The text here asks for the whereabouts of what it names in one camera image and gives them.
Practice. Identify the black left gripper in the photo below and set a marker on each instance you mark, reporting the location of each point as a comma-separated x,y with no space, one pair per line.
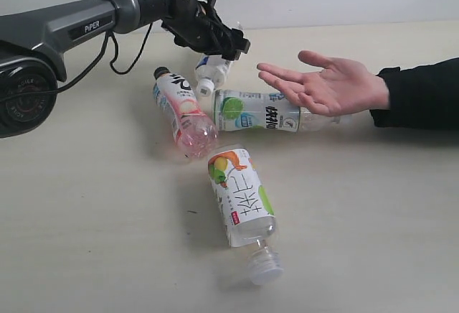
195,24

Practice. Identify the white blue label bottle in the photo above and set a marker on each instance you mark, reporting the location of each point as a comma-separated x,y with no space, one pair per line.
211,72

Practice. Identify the pink peach drink bottle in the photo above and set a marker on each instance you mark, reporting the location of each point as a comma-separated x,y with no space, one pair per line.
194,133

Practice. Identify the fruit label clear bottle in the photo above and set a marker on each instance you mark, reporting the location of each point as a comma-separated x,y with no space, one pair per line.
248,217

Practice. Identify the black sleeved forearm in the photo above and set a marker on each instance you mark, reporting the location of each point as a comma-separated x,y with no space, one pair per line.
424,97

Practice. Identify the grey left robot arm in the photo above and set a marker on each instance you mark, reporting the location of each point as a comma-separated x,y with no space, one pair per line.
33,45

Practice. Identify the lime label clear bottle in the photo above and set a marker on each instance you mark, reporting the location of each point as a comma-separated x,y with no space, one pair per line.
235,111

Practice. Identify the person's open hand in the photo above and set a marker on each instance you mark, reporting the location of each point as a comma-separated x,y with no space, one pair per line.
341,86

